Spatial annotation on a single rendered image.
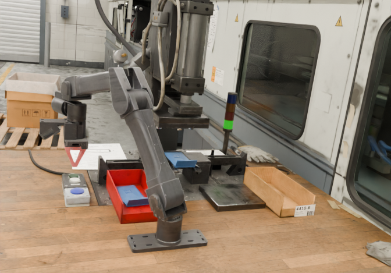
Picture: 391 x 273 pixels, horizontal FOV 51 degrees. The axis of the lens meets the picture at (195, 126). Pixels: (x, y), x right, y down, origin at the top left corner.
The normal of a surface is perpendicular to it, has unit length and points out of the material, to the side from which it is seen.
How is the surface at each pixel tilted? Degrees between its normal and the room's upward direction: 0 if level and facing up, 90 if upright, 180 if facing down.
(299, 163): 90
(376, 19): 90
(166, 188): 54
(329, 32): 90
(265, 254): 0
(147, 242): 0
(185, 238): 0
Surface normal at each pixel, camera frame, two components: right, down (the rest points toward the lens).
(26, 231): 0.11, -0.96
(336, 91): -0.95, -0.03
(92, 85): -0.64, 0.17
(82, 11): 0.30, 0.27
